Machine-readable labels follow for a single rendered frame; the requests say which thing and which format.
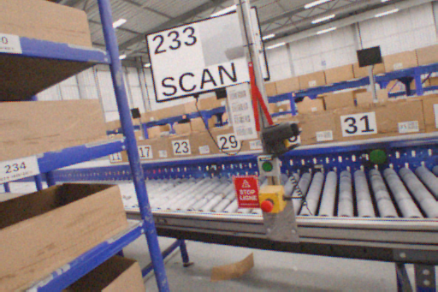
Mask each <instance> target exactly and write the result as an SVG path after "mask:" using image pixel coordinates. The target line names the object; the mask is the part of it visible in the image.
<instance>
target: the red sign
mask: <svg viewBox="0 0 438 292"><path fill-rule="evenodd" d="M232 177H233V182H234V193H235V197H236V200H237V205H238V209H249V210H260V204H259V196H258V193H259V181H258V178H257V176H232Z"/></svg>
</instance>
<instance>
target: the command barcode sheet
mask: <svg viewBox="0 0 438 292"><path fill-rule="evenodd" d="M226 89H227V93H228V105H229V109H230V113H231V117H232V122H233V125H234V133H235V140H247V139H254V138H257V131H256V129H255V122H254V114H253V110H252V102H251V98H250V93H249V89H251V85H248V82H247V83H243V84H240V85H237V86H229V87H226Z"/></svg>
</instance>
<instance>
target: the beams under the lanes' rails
mask: <svg viewBox="0 0 438 292"><path fill-rule="evenodd" d="M402 183H403V186H404V187H405V189H406V191H407V192H408V193H410V192H411V191H410V189H408V187H407V186H406V184H405V182H402ZM384 184H385V187H386V189H387V191H388V193H392V192H391V190H390V187H389V186H388V184H386V183H384ZM367 185H368V187H369V193H370V194H373V190H372V189H373V188H372V186H371V183H367ZM352 193H353V194H355V193H356V188H355V183H353V184H352ZM336 194H340V184H337V186H336ZM155 228H156V227H155ZM156 232H157V235H165V236H172V237H178V238H184V239H190V240H200V241H213V242H219V243H225V244H231V245H242V246H248V247H266V248H271V249H276V250H288V251H294V252H306V253H322V254H327V255H331V254H333V255H339V256H350V257H361V258H366V259H368V258H372V259H386V260H390V259H392V260H396V261H400V260H401V261H405V262H408V261H411V262H416V263H417V262H421V263H430V264H438V250H435V251H434V250H422V249H410V248H406V249H404V248H396V247H395V248H391V247H365V246H359V245H357V246H352V245H345V244H342V245H338V244H332V243H326V244H325V243H318V242H304V241H300V242H299V243H297V242H290V241H271V240H267V239H262V238H256V237H248V236H241V235H220V234H213V233H205V232H198V231H191V230H182V229H164V228H156Z"/></svg>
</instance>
